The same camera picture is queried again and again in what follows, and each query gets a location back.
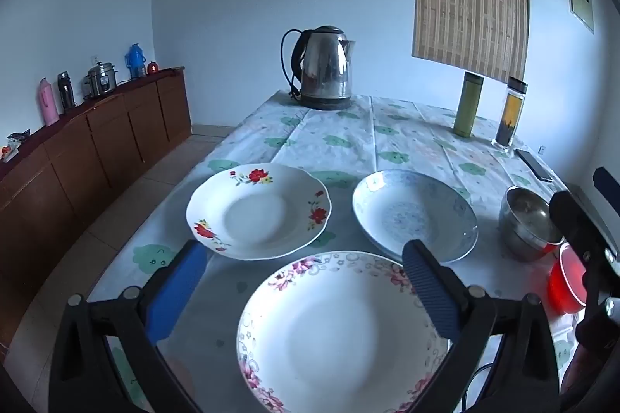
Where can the black smartphone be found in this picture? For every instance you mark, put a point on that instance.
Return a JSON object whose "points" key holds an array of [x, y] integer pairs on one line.
{"points": [[533, 164]]}

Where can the steel rice cooker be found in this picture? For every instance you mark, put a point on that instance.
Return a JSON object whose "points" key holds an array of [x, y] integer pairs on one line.
{"points": [[101, 79]]}

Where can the red bowl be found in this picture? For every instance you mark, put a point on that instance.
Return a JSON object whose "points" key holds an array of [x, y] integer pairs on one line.
{"points": [[566, 282]]}

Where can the small colourful object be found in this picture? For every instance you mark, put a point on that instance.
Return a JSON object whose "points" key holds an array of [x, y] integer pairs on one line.
{"points": [[12, 144]]}

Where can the small red object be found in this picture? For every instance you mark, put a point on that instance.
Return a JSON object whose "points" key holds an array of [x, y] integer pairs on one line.
{"points": [[153, 67]]}

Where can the brown wooden sideboard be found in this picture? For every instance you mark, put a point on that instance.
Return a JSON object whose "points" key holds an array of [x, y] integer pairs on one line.
{"points": [[97, 142]]}

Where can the pink thermos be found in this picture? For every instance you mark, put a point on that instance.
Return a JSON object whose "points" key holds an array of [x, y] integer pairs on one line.
{"points": [[47, 103]]}

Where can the green cloud print tablecloth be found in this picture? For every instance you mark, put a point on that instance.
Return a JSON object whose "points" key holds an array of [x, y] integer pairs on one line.
{"points": [[339, 142]]}

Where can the pink flower plate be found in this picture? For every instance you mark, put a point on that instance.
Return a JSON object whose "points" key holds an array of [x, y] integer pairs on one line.
{"points": [[329, 335]]}

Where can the red flower plate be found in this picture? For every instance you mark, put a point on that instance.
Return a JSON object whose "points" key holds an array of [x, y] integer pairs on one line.
{"points": [[256, 214]]}

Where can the blue patterned plate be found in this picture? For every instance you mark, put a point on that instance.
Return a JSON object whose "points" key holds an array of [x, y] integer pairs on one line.
{"points": [[411, 219]]}

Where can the black kettle base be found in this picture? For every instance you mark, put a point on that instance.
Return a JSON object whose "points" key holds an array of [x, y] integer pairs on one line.
{"points": [[324, 104]]}

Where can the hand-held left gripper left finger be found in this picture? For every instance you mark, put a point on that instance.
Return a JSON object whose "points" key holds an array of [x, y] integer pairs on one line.
{"points": [[177, 292]]}

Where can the steel bowl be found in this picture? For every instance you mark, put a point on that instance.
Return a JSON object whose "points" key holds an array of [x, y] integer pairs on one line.
{"points": [[528, 219]]}

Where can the glass tea bottle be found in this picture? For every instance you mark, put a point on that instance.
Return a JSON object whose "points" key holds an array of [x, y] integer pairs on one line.
{"points": [[511, 112]]}

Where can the steel electric kettle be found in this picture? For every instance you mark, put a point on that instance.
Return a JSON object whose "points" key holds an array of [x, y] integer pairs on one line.
{"points": [[324, 64]]}

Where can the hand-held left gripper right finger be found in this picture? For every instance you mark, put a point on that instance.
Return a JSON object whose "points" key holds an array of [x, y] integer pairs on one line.
{"points": [[431, 297]]}

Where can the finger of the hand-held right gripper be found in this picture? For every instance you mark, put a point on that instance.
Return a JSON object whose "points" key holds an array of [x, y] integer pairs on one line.
{"points": [[605, 183], [576, 224]]}

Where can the blue thermos jug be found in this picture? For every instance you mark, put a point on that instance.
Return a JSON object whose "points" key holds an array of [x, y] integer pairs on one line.
{"points": [[135, 60]]}

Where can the black thermos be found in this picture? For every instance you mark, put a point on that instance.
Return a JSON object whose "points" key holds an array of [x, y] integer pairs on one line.
{"points": [[65, 91]]}

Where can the green thermos flask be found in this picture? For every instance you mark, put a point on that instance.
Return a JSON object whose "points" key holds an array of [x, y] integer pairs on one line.
{"points": [[467, 103]]}

